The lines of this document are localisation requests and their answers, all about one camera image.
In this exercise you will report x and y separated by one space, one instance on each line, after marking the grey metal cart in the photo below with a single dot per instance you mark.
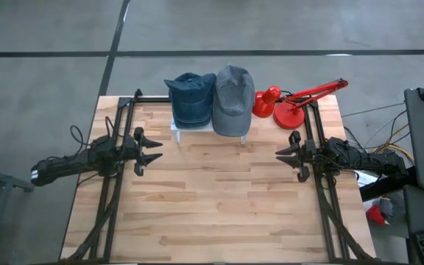
13 184

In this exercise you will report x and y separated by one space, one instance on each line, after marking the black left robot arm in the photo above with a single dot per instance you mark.
72 165

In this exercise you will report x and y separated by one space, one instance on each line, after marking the black desk base bar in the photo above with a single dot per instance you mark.
385 187

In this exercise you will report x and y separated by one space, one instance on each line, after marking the grey baseball cap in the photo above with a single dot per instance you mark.
234 99

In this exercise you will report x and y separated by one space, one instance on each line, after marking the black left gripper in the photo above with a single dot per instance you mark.
139 151

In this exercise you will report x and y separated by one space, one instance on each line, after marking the black aluminium extrusion frame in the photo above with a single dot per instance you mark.
322 206
149 99

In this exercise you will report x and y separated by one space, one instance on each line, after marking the white perforated metal shelf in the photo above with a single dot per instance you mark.
193 130

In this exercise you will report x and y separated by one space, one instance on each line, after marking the red cloth item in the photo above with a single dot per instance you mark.
375 216

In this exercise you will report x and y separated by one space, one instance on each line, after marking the grey cloth item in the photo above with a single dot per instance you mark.
386 207

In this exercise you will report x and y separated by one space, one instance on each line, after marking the red desk lamp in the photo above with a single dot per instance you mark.
289 117

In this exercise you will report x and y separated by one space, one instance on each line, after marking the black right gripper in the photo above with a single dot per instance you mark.
306 154

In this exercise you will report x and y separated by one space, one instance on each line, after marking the white paper sheet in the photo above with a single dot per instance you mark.
366 180

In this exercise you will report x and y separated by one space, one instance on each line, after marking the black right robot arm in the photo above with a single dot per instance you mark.
366 162

